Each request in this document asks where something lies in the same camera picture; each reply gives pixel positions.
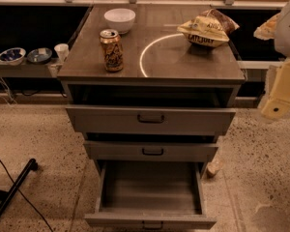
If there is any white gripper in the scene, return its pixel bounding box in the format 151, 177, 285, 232
253, 14, 290, 120

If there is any grey bottom drawer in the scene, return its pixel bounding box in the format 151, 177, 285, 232
85, 160, 217, 231

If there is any grey drawer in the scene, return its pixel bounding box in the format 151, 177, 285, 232
85, 160, 217, 231
84, 141, 218, 162
67, 105, 235, 135

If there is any grey drawer cabinet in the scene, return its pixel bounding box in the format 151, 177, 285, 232
56, 3, 247, 179

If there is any grey top drawer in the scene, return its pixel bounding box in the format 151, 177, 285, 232
67, 105, 235, 135

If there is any grey middle drawer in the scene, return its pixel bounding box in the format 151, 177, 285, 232
84, 141, 218, 162

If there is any yellow chip bag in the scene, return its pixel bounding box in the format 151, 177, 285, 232
177, 9, 239, 47

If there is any white bowl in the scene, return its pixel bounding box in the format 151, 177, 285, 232
104, 8, 136, 34

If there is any cabinet caster wheel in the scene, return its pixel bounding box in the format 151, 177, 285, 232
206, 159, 223, 178

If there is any gold soda can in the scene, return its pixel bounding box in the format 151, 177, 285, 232
100, 29, 124, 72

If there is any white paper cup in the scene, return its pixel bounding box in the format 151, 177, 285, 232
54, 43, 69, 62

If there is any blue shallow bowl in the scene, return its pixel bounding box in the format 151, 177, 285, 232
27, 47, 52, 64

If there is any grey side shelf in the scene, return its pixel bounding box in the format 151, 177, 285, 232
0, 58, 62, 78

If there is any blue patterned bowl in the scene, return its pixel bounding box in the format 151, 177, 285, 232
0, 47, 26, 66

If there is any black stand leg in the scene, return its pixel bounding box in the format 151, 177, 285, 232
0, 159, 38, 217

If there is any white cable bundle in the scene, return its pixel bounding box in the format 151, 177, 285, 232
0, 61, 18, 105

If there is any black floor cable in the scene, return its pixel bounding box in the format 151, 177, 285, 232
0, 149, 55, 232

